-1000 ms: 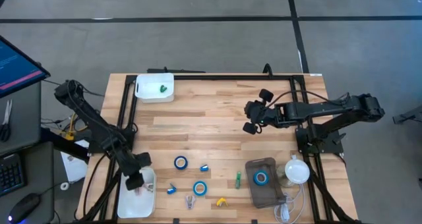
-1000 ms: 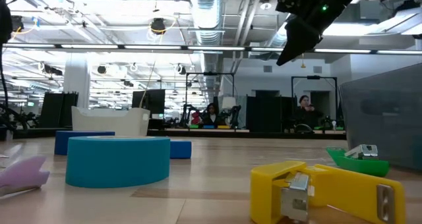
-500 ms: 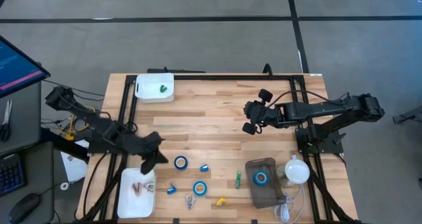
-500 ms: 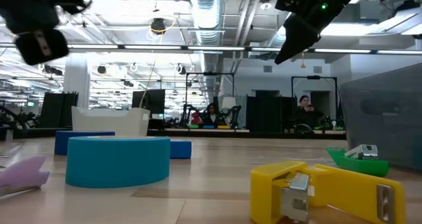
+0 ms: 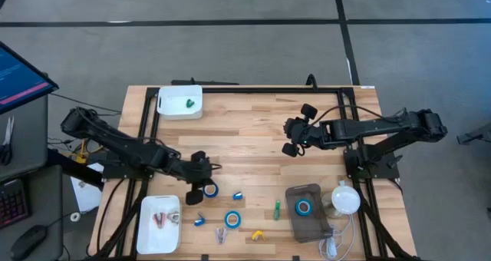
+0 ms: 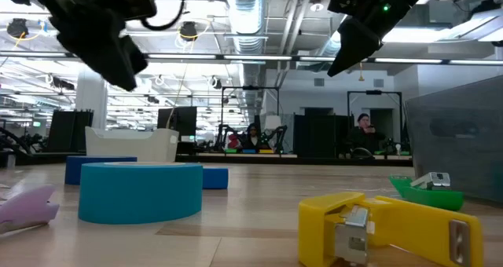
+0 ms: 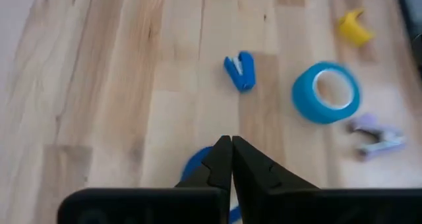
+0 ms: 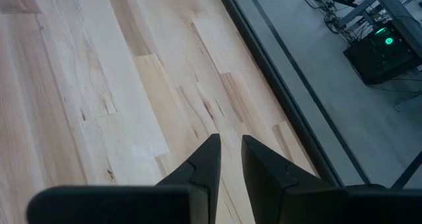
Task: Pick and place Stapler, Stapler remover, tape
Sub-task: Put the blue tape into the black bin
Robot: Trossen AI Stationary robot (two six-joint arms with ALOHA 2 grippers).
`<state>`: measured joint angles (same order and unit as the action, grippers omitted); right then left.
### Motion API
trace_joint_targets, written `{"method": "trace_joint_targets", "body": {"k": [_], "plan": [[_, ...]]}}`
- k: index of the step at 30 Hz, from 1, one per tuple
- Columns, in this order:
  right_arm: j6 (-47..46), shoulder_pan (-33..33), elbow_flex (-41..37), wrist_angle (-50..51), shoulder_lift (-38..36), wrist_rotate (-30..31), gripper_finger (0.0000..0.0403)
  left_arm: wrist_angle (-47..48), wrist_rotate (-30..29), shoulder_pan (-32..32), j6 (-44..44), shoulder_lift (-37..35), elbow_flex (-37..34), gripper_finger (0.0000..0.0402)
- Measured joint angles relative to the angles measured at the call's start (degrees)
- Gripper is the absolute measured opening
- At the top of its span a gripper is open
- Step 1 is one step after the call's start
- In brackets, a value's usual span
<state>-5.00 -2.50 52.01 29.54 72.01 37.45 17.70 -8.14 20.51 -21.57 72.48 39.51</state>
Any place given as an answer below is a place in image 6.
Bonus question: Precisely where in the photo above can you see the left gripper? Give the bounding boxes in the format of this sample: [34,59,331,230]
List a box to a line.
[39,0,152,92]

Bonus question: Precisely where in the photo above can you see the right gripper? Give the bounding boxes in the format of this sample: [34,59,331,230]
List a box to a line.
[326,0,433,79]

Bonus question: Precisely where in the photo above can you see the dark blue tape roll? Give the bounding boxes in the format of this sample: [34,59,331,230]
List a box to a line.
[64,155,138,186]

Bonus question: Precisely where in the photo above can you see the light blue tape roll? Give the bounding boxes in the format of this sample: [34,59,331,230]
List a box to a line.
[77,161,204,225]

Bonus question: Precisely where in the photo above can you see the transparent grey plastic bin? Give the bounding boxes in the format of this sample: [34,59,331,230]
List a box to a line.
[404,75,503,204]

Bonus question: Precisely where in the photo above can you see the blue mini stapler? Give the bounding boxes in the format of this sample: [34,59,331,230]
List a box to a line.
[202,167,229,190]

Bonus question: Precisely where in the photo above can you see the long green stapler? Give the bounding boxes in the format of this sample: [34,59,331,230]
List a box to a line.
[388,171,465,212]

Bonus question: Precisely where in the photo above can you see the purple staple remover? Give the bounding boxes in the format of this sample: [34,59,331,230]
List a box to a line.
[0,184,61,235]

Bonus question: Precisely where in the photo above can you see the yellow stapler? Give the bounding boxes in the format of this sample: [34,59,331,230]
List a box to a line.
[297,191,485,267]

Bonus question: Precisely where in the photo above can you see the white pillar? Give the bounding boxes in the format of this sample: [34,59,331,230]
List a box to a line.
[75,64,108,130]

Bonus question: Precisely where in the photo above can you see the small white plastic bin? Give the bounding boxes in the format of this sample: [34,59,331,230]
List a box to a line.
[84,126,180,164]

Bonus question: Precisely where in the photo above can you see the black partition panel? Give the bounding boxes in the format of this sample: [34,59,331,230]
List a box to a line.
[293,113,354,158]
[46,109,94,153]

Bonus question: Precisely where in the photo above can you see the person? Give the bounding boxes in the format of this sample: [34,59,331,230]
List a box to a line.
[242,122,263,150]
[345,112,388,158]

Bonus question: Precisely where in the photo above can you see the white lamp shade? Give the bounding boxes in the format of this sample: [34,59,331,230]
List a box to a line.
[263,115,282,130]

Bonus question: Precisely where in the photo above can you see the wooden table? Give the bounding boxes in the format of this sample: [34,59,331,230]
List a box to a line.
[197,152,299,159]

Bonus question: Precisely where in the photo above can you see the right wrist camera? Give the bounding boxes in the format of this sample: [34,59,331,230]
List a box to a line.
[329,0,369,16]

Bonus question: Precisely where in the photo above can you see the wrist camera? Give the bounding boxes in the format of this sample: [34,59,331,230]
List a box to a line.
[113,0,158,21]
[329,0,369,16]

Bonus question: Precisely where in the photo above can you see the black gantry frame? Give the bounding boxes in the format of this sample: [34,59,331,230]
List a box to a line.
[347,90,403,154]
[221,85,281,152]

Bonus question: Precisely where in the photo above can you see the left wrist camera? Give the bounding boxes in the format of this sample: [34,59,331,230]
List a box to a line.
[113,0,158,21]

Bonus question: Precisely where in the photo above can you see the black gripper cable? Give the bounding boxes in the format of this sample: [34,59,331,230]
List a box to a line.
[140,0,186,31]

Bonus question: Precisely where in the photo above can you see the black ceiling cable reel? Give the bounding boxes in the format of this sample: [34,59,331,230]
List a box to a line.
[6,17,29,38]
[179,21,199,42]

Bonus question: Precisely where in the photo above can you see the silver ventilation duct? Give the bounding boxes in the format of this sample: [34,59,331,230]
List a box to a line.
[224,0,272,115]

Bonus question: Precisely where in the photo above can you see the black table frame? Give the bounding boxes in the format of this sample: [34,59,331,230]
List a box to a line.
[0,152,413,166]

